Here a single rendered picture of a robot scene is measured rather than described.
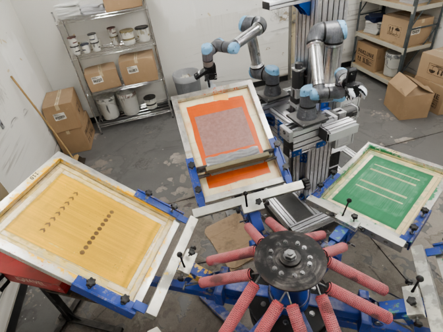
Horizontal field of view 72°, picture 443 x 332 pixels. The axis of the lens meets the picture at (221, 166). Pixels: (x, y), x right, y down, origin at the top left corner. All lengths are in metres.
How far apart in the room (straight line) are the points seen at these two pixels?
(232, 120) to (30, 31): 3.98
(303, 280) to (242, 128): 1.14
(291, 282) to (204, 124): 1.22
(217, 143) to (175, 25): 3.56
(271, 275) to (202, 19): 4.62
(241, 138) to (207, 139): 0.22
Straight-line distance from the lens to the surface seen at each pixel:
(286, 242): 1.41
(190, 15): 5.39
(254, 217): 1.81
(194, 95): 2.19
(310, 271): 1.35
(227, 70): 5.75
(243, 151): 2.02
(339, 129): 2.43
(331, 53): 2.21
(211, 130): 2.08
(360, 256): 3.09
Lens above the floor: 2.42
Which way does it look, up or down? 37 degrees down
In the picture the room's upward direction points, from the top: 8 degrees counter-clockwise
